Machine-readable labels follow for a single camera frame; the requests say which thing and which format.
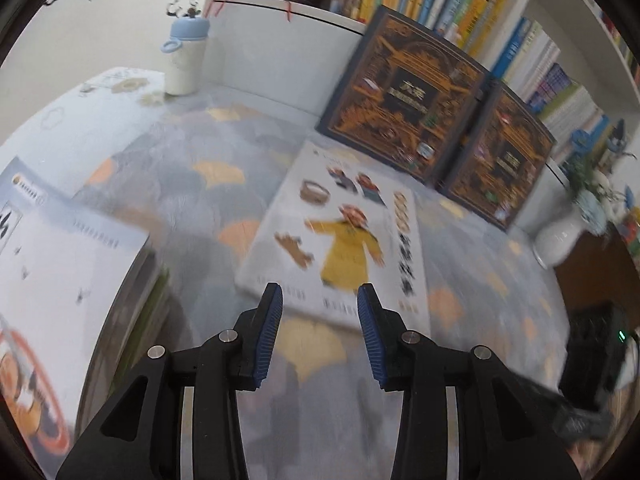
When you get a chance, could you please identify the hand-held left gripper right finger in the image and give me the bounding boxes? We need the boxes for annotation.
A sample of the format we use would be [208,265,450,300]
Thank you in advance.
[357,282,583,480]

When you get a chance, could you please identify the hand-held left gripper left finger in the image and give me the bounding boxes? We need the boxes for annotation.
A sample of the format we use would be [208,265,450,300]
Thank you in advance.
[55,282,284,480]

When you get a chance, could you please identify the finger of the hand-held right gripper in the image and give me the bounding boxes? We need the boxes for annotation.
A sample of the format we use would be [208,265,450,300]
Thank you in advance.
[505,367,615,443]

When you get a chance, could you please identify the white book yellow coat figure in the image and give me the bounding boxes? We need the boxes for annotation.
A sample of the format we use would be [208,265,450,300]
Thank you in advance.
[235,141,432,333]

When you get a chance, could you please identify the stack of thin books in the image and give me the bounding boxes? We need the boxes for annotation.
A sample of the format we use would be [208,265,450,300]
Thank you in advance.
[75,247,173,441]

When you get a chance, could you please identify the row of colourful shelf books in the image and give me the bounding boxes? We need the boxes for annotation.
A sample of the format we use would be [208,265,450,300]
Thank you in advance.
[332,0,640,161]

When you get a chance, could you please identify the dark wooden cabinet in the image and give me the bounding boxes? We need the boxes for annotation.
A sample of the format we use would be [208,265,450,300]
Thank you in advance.
[552,225,640,341]

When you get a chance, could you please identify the white ribbed vase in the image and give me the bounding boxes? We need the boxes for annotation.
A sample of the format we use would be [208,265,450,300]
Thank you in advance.
[532,205,596,270]

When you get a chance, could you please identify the colourful toys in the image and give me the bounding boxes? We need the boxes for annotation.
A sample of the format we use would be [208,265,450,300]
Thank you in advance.
[612,205,640,256]

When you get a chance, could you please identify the dark ornate encyclopedia book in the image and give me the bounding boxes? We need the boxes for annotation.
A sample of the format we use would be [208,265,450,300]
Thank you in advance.
[315,5,491,186]
[442,80,557,232]

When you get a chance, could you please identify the white bottle blue lid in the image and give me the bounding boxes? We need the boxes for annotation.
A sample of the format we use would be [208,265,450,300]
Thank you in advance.
[161,14,210,96]

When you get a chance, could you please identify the white bookshelf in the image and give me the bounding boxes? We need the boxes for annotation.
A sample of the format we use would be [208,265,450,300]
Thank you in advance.
[205,0,640,241]

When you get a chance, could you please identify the white book orange ring picture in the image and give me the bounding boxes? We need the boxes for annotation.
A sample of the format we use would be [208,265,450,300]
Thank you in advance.
[0,156,151,471]

